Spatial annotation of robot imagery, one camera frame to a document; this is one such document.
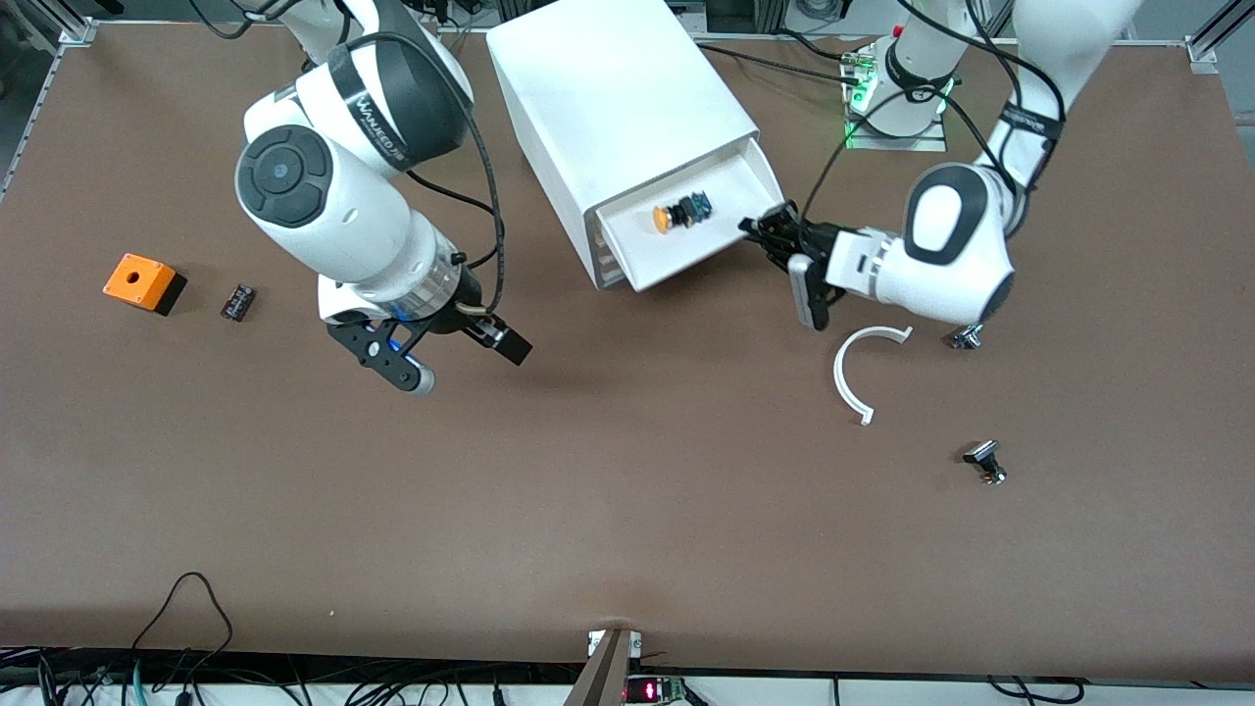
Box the yellow push button switch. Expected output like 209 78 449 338
653 193 716 235

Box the red LED display device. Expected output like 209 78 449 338
626 675 692 705

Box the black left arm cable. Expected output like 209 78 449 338
799 0 1068 231

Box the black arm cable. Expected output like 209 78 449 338
799 0 1068 231
333 32 507 317

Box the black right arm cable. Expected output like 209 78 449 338
333 32 507 317

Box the white C-shaped plastic ring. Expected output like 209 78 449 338
832 325 916 428

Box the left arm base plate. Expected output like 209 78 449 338
845 44 949 152

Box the black cable behind cabinet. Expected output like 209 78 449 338
694 41 864 87

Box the orange button enclosure box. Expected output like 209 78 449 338
102 253 188 317

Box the black looped table cable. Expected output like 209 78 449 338
130 571 236 678

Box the brown camera mount bracket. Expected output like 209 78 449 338
564 628 645 706

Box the tangled black cable bundle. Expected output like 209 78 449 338
0 647 589 706

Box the black cable loop under table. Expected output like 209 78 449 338
985 677 1089 705

